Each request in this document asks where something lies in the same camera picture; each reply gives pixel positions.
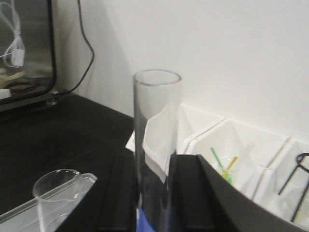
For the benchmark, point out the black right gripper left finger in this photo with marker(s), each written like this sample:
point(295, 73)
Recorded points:
point(118, 210)

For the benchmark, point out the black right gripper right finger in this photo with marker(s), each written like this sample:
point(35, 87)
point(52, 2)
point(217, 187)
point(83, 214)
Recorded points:
point(205, 202)

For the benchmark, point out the clear glass test tube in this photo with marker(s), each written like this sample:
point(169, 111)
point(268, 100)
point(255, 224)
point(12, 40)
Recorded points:
point(156, 106)

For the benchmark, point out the blue plastic tray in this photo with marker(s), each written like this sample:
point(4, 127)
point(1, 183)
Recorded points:
point(142, 223)

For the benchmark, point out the yellow plastic stirrer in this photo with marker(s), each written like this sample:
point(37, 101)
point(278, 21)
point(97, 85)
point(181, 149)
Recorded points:
point(228, 169)

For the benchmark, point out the green plastic stirrer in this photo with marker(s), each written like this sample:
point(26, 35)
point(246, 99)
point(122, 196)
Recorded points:
point(218, 159)

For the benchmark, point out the small clear cup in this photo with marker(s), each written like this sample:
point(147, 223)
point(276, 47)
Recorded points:
point(232, 170)

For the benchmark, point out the middle white storage bin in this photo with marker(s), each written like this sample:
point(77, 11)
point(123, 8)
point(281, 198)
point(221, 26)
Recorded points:
point(256, 148)

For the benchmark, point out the white storage bin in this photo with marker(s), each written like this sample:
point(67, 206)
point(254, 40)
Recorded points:
point(192, 123)
point(256, 148)
point(272, 180)

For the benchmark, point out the clear glass beaker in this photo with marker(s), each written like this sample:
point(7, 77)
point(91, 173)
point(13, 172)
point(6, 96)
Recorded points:
point(57, 194)

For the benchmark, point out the right white storage bin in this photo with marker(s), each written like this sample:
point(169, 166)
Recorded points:
point(272, 180)

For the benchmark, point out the left white storage bin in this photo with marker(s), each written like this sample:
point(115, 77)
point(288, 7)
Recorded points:
point(192, 123)

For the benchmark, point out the grey metal tray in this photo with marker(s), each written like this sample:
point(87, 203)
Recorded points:
point(24, 218)

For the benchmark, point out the black wire tripod stand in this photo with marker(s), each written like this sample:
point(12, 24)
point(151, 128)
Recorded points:
point(296, 185)

